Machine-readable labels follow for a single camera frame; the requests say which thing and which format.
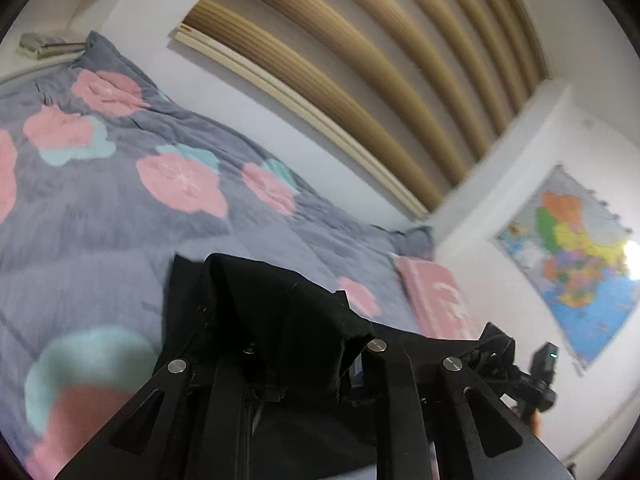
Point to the grey floral blanket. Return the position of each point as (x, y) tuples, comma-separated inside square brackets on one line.
[(100, 220)]

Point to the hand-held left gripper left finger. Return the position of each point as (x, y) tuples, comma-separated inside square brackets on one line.
[(222, 410)]

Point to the grey folded cloth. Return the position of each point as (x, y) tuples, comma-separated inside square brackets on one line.
[(50, 46)]

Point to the pink pillow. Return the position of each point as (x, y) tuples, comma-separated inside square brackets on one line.
[(435, 295)]

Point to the black hooded jacket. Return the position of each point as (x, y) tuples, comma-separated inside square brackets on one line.
[(290, 310)]

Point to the person's right hand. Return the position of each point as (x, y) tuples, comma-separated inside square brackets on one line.
[(536, 422)]

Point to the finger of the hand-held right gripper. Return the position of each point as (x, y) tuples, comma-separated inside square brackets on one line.
[(497, 355)]

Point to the grey pillow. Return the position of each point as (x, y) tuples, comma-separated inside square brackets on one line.
[(415, 240)]

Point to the colourful wall map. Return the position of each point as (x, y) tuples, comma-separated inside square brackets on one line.
[(580, 270)]

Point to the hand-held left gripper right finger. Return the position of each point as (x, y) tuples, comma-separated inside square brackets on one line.
[(400, 410)]

